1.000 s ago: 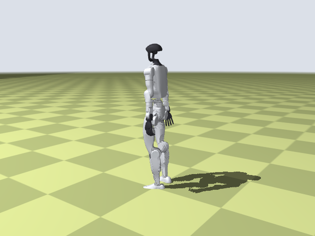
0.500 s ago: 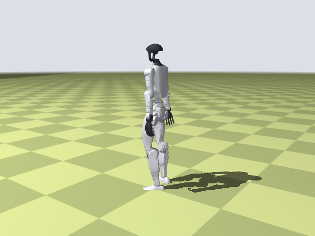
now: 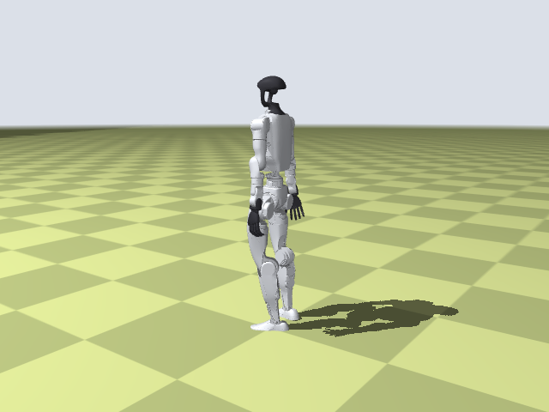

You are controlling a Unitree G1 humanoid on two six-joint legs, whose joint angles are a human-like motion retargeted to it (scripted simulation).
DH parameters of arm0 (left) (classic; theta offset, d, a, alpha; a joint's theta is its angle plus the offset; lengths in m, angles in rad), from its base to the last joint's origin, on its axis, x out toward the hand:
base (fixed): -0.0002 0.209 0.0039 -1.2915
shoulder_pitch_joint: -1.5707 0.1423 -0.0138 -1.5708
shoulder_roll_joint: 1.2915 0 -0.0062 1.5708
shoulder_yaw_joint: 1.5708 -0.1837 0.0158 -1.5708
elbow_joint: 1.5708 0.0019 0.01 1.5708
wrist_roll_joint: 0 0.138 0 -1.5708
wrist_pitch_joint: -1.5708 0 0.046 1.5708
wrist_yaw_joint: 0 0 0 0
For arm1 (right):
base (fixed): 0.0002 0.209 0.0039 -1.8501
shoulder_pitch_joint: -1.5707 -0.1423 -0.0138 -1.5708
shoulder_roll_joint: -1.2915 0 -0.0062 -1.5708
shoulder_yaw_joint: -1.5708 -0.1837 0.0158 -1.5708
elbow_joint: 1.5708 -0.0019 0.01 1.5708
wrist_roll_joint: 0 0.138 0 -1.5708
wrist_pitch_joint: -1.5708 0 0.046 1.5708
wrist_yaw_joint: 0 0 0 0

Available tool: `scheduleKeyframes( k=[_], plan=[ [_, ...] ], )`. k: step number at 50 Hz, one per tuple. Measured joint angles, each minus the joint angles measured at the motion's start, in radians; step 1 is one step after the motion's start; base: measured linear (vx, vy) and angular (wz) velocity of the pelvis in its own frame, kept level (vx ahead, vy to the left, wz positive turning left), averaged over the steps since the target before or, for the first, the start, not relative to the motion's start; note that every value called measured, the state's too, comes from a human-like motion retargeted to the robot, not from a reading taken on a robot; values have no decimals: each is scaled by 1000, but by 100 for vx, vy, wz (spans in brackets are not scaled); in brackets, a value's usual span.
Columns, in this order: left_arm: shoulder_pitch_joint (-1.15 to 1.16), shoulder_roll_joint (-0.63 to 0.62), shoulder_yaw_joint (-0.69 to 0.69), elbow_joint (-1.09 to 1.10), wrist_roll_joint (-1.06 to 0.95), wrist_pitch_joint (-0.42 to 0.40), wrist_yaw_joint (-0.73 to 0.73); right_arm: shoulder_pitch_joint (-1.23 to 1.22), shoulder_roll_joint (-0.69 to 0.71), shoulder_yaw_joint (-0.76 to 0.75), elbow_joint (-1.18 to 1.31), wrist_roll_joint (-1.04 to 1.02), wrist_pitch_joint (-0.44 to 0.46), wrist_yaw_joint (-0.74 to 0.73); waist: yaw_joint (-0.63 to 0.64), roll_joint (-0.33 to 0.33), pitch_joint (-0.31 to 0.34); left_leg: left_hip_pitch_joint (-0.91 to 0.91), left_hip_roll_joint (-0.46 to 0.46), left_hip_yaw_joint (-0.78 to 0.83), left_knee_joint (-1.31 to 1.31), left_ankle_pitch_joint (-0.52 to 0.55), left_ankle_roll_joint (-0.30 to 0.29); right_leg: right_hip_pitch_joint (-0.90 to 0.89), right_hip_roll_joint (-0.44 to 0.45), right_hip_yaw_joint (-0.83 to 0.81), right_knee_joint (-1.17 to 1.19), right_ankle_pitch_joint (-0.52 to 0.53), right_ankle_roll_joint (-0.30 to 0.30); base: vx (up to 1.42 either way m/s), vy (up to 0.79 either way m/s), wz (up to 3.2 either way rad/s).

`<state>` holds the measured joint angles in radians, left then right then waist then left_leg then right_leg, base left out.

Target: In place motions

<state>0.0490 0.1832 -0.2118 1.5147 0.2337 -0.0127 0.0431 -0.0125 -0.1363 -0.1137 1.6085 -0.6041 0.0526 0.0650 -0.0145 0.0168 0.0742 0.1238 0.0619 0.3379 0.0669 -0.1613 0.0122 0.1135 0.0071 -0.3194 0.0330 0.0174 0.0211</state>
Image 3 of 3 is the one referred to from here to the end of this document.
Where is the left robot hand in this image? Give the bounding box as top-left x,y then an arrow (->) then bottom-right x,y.
248,198 -> 264,237

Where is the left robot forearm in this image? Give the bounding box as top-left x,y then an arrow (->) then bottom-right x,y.
249,157 -> 264,207

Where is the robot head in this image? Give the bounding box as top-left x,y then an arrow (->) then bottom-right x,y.
257,76 -> 287,115

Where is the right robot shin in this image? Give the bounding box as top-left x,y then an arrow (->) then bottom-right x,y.
276,248 -> 295,311

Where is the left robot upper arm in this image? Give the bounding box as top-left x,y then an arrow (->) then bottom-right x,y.
250,117 -> 270,171

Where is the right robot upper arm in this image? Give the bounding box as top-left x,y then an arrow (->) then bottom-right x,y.
290,117 -> 295,161

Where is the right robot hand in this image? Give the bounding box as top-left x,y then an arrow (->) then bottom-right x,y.
285,186 -> 305,221

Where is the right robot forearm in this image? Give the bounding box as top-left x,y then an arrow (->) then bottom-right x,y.
285,158 -> 297,194

